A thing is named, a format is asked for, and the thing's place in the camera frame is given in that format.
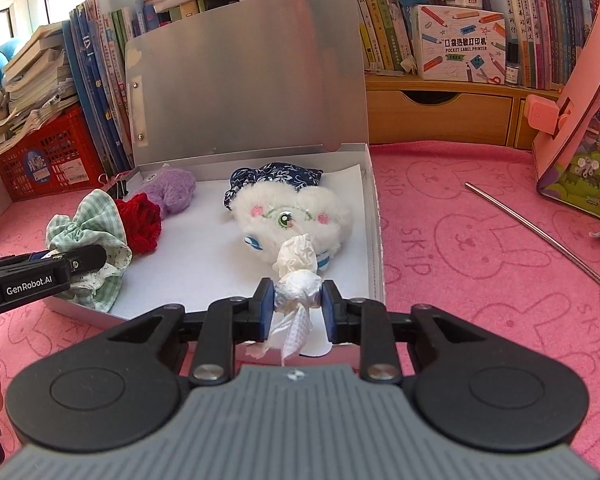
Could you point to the row of colourful books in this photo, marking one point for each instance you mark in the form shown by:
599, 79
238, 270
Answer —
530, 20

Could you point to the red crocheted scrunchie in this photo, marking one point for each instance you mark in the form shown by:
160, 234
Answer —
140, 220

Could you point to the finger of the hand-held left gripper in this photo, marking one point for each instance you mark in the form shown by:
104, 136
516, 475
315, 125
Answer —
39, 256
87, 257

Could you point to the pink cardboard toy house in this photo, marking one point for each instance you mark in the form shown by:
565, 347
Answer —
585, 110

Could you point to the white plush toy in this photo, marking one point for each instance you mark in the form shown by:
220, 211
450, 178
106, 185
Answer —
280, 210

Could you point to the red plastic crate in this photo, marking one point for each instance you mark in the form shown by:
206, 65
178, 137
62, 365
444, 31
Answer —
55, 160

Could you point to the stack of paper books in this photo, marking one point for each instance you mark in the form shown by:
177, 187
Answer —
35, 75

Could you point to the wooden drawer organizer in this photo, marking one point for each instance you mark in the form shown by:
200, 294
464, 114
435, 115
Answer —
445, 110

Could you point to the white tissue wad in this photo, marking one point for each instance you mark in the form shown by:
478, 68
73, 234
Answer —
295, 287

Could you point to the black binder clip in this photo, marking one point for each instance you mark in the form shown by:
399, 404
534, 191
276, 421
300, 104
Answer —
119, 190

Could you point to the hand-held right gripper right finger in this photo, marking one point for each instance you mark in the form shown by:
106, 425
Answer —
331, 312

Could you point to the row of blue thin books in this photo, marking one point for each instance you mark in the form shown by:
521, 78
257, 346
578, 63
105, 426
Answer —
100, 85

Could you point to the navy floral scrunchie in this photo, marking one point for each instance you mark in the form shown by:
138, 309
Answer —
275, 172

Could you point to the silver cardboard box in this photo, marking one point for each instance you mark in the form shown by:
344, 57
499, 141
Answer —
240, 85

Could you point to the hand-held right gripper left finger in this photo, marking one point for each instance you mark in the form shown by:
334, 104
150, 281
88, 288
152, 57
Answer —
266, 310

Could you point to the purple plush toy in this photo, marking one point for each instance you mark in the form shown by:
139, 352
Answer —
172, 187

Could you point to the green gingham scrunchie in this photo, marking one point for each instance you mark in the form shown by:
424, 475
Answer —
95, 225

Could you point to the metal rod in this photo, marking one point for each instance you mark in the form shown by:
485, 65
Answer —
530, 227

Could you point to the pink rabbit print blanket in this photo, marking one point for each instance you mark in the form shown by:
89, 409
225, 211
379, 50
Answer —
480, 285

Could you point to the white printed carton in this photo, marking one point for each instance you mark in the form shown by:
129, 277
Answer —
455, 60

